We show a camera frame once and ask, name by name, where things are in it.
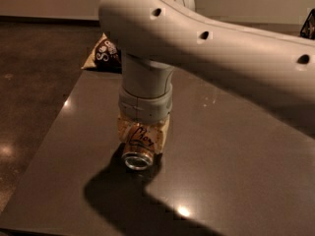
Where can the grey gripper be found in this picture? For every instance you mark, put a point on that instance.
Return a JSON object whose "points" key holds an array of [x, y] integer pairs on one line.
{"points": [[145, 107]]}

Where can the orange soda can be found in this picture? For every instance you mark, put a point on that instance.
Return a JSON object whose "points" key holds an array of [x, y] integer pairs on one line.
{"points": [[139, 151]]}

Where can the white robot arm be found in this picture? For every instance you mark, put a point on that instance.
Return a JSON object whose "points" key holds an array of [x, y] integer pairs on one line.
{"points": [[276, 71]]}

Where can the brown and cream chip bag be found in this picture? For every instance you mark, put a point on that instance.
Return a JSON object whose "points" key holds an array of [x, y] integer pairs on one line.
{"points": [[105, 57]]}

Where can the snack bag at right edge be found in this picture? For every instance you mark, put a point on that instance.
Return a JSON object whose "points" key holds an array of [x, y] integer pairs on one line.
{"points": [[308, 28]]}

